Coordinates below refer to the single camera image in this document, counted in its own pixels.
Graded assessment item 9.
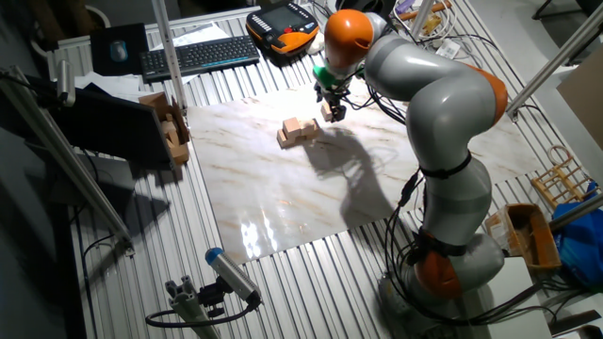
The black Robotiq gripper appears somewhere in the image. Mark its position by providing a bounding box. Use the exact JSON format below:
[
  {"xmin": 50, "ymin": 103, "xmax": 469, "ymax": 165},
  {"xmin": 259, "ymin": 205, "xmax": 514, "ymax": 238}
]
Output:
[{"xmin": 314, "ymin": 84, "xmax": 349, "ymax": 124}]

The white egg-shaped object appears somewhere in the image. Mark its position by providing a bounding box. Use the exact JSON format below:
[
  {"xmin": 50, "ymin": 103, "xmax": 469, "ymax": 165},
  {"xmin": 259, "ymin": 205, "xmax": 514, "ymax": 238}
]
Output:
[{"xmin": 306, "ymin": 32, "xmax": 327, "ymax": 56}]

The orange black teach pendant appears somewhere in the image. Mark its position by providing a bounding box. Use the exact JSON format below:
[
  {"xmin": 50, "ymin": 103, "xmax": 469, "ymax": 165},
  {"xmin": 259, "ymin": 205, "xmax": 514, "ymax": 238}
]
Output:
[{"xmin": 244, "ymin": 1, "xmax": 321, "ymax": 57}]

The black round fan housing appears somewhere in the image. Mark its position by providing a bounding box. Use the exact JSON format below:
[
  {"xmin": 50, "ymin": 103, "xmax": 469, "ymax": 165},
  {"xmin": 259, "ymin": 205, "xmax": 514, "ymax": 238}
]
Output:
[{"xmin": 336, "ymin": 0, "xmax": 399, "ymax": 18}]

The white marble pattern sheet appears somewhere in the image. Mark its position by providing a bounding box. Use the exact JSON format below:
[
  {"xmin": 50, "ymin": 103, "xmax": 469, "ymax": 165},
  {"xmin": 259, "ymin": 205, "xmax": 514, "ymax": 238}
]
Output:
[{"xmin": 187, "ymin": 56, "xmax": 546, "ymax": 266}]

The white power strip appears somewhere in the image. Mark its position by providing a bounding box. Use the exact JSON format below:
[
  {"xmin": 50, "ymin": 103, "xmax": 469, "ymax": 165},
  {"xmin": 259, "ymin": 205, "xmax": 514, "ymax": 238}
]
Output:
[{"xmin": 435, "ymin": 39, "xmax": 462, "ymax": 61}]

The wooden stick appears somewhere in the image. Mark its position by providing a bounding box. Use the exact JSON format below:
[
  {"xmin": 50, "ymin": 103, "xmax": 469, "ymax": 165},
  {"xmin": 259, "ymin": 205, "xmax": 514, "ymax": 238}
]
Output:
[{"xmin": 399, "ymin": 0, "xmax": 454, "ymax": 23}]

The black computer keyboard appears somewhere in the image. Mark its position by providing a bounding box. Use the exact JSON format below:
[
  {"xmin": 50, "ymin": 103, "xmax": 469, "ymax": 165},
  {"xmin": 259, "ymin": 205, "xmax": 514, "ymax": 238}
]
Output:
[{"xmin": 139, "ymin": 35, "xmax": 262, "ymax": 85}]

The upright aluminium strut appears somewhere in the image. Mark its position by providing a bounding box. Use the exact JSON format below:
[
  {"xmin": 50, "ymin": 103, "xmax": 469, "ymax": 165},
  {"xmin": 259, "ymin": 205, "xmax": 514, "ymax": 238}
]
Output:
[{"xmin": 150, "ymin": 0, "xmax": 189, "ymax": 117}]

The open cardboard box with wood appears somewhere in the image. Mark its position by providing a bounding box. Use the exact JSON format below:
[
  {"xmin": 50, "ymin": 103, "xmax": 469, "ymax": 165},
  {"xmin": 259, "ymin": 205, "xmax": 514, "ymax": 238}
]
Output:
[{"xmin": 138, "ymin": 91, "xmax": 192, "ymax": 167}]

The black mouse pad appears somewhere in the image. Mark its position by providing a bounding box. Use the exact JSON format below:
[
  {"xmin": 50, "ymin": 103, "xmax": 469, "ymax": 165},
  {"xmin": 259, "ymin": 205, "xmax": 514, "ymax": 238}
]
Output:
[{"xmin": 89, "ymin": 22, "xmax": 151, "ymax": 77}]

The dark computer mouse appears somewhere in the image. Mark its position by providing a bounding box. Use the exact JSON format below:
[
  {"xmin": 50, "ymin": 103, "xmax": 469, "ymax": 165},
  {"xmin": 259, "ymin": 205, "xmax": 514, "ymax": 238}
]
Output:
[{"xmin": 108, "ymin": 39, "xmax": 129, "ymax": 63}]

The black flat monitor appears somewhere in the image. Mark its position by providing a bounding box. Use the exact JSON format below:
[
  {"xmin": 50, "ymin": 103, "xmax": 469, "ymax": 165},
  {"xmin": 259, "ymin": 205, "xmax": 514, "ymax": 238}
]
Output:
[{"xmin": 25, "ymin": 74, "xmax": 176, "ymax": 171}]

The small wooden rack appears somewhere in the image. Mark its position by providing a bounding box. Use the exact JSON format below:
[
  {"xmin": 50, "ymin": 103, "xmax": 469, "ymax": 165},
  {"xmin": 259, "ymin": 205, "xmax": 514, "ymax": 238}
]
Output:
[{"xmin": 530, "ymin": 144, "xmax": 600, "ymax": 212}]

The short aluminium profile stand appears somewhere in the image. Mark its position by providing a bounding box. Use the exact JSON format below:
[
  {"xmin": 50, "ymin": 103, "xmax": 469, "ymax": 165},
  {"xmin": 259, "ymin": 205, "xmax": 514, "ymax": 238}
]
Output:
[{"xmin": 164, "ymin": 275, "xmax": 222, "ymax": 339}]

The brown cardboard box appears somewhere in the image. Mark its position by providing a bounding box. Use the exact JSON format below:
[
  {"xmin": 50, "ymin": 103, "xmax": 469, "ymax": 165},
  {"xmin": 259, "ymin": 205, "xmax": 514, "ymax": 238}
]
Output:
[{"xmin": 483, "ymin": 202, "xmax": 562, "ymax": 275}]

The flat cardboard sheet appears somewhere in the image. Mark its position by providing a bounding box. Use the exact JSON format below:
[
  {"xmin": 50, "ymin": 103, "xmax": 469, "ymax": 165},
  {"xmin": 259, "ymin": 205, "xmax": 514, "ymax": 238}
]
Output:
[{"xmin": 555, "ymin": 44, "xmax": 603, "ymax": 153}]

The long diagonal aluminium strut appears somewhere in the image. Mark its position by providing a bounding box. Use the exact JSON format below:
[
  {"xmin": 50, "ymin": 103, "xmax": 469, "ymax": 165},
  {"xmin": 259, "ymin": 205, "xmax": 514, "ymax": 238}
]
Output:
[{"xmin": 0, "ymin": 65, "xmax": 137, "ymax": 258}]

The white box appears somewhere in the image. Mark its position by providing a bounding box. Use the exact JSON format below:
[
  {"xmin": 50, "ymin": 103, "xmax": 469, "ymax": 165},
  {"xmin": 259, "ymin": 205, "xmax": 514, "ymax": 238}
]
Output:
[{"xmin": 478, "ymin": 256, "xmax": 555, "ymax": 339}]

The low aluminium strut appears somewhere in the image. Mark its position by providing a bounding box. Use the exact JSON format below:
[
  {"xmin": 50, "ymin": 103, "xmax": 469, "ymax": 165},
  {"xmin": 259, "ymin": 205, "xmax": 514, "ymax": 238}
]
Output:
[{"xmin": 548, "ymin": 191, "xmax": 603, "ymax": 233}]

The blue fabric bag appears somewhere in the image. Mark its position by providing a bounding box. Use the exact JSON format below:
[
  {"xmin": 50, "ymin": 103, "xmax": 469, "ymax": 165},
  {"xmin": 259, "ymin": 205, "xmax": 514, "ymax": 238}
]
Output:
[{"xmin": 550, "ymin": 181, "xmax": 603, "ymax": 289}]

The silver camera with blue end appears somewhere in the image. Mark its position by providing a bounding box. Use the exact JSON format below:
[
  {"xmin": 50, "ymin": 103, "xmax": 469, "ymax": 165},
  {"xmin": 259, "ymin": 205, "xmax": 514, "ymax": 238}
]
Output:
[{"xmin": 204, "ymin": 246, "xmax": 264, "ymax": 307}]

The black camera clamp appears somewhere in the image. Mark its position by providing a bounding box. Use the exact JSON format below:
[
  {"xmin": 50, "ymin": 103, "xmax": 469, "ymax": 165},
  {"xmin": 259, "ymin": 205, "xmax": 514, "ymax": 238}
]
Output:
[{"xmin": 197, "ymin": 277, "xmax": 232, "ymax": 319}]

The aluminium profile post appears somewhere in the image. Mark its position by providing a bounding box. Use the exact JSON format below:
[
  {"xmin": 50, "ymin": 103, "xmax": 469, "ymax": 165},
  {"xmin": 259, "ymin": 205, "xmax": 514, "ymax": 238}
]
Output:
[{"xmin": 500, "ymin": 3, "xmax": 603, "ymax": 120}]

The silver camera on strut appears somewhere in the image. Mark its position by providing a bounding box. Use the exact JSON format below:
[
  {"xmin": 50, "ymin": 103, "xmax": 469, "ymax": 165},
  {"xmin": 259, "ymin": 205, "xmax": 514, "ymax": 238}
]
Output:
[{"xmin": 55, "ymin": 58, "xmax": 77, "ymax": 108}]

